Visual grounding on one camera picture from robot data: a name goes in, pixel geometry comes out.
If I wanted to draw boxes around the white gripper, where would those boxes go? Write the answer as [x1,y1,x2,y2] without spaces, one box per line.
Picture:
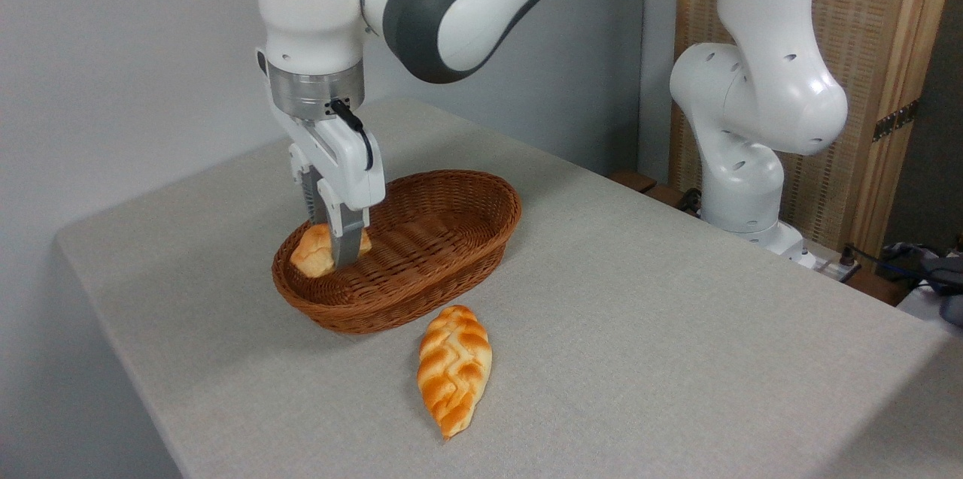
[256,48,387,270]

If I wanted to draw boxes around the round knotted bread roll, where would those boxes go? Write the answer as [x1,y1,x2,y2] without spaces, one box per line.
[290,222,374,279]

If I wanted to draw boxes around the brown wicker oval basket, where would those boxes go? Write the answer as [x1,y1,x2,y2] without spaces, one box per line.
[272,169,522,335]

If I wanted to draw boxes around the long braided bread loaf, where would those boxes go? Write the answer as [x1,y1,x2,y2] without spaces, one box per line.
[417,305,493,439]

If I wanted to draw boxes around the metal screen hinge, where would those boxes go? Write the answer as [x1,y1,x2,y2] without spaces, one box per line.
[872,99,919,143]

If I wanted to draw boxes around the wooden folding screen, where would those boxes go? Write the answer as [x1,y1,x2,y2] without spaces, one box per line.
[669,0,963,257]

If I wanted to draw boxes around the grey cloth bundle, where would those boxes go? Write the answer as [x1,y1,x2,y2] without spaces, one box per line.
[919,255,963,328]

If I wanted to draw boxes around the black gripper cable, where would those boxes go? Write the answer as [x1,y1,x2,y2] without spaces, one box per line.
[329,97,375,172]

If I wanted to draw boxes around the black cable bundle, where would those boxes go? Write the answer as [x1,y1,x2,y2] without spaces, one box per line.
[840,241,963,296]

